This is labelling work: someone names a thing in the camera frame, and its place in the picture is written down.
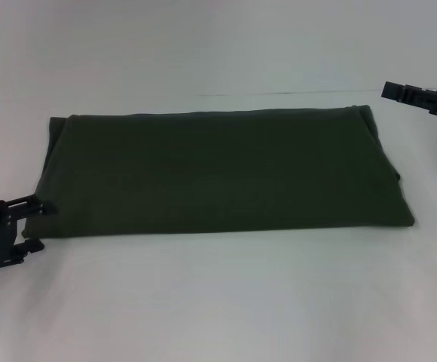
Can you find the dark green t-shirt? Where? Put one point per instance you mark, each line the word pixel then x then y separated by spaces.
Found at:
pixel 218 173

